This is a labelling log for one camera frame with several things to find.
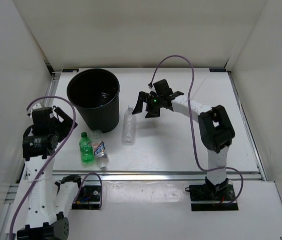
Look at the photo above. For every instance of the black plastic waste bin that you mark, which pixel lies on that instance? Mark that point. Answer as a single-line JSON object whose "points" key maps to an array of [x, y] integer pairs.
{"points": [[83, 91]]}

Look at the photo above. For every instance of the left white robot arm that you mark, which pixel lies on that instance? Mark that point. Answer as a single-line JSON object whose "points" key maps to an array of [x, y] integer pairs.
{"points": [[49, 200]]}

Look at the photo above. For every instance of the clear bottle white blue label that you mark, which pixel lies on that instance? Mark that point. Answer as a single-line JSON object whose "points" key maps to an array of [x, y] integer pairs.
{"points": [[99, 149]]}

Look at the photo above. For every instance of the aluminium table frame rail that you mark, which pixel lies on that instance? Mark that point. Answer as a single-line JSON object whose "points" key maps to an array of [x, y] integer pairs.
{"points": [[143, 184]]}

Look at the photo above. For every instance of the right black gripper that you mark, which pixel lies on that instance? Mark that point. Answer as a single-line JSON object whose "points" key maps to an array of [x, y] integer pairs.
{"points": [[145, 97]]}

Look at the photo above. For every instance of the clear unlabelled plastic bottle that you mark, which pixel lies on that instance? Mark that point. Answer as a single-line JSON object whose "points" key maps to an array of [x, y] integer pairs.
{"points": [[129, 127]]}

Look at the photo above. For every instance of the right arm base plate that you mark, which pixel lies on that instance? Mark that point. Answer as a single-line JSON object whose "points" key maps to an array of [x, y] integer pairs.
{"points": [[203, 200]]}

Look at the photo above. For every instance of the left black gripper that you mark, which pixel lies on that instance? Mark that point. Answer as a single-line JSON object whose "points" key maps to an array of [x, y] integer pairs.
{"points": [[66, 124]]}

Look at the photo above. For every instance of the green plastic soda bottle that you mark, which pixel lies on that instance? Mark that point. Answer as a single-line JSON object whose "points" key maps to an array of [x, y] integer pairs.
{"points": [[86, 149]]}

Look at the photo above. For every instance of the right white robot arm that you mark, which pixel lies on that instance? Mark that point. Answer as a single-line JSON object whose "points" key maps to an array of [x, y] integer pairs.
{"points": [[215, 128]]}

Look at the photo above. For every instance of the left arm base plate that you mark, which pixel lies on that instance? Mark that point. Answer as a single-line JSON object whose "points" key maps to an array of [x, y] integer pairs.
{"points": [[85, 192]]}

